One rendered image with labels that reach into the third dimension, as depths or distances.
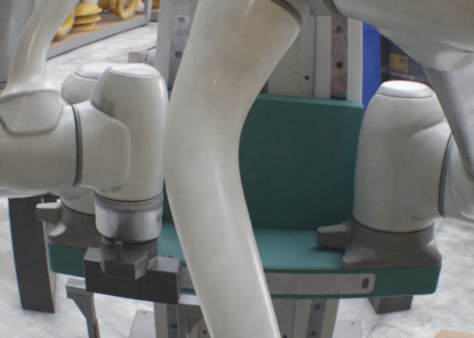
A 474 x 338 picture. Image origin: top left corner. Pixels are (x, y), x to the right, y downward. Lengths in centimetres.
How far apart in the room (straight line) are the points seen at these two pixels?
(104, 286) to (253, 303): 50
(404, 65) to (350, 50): 421
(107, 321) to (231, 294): 324
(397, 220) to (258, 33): 64
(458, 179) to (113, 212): 49
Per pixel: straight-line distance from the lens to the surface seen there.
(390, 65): 577
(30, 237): 381
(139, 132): 108
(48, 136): 106
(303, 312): 167
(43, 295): 393
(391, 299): 411
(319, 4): 84
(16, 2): 128
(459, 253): 490
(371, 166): 139
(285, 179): 153
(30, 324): 385
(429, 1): 77
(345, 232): 146
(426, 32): 80
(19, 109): 106
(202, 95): 79
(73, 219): 144
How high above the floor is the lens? 186
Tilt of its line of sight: 18 degrees down
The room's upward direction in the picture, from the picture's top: 3 degrees clockwise
